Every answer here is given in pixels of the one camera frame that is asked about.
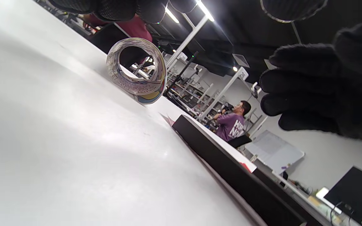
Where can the person's right hand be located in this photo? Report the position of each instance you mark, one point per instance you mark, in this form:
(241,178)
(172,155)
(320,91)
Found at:
(341,94)

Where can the person's left hand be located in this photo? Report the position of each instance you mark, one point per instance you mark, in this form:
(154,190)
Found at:
(121,9)

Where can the narrow white poster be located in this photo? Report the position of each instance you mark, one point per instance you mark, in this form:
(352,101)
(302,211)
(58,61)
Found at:
(143,94)

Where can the white paper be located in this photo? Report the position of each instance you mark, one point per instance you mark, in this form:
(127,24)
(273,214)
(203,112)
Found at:
(169,120)

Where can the dark wooden paperweight bar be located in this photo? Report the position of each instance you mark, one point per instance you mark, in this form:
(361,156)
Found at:
(231,175)

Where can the ceiling light strip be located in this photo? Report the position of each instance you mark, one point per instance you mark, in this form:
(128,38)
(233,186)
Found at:
(205,11)
(171,14)

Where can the white board panel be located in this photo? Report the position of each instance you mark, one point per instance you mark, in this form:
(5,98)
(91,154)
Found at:
(275,150)

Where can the black monitor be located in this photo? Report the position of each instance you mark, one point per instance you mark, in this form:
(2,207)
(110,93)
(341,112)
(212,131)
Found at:
(353,194)

